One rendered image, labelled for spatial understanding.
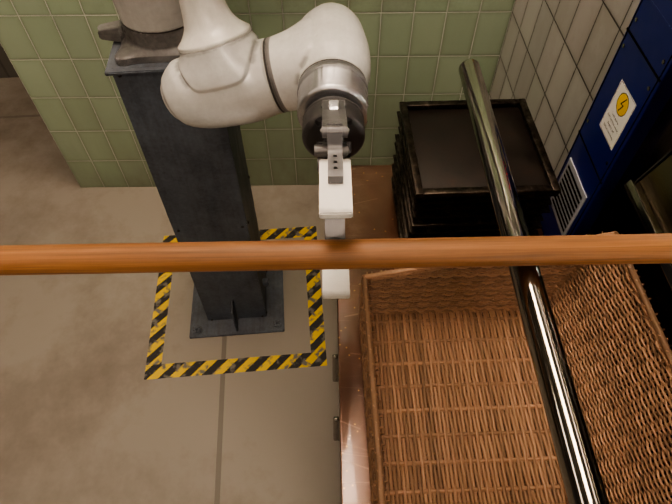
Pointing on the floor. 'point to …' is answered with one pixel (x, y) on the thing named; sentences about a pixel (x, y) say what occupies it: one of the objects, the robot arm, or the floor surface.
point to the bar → (535, 308)
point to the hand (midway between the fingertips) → (336, 252)
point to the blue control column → (650, 43)
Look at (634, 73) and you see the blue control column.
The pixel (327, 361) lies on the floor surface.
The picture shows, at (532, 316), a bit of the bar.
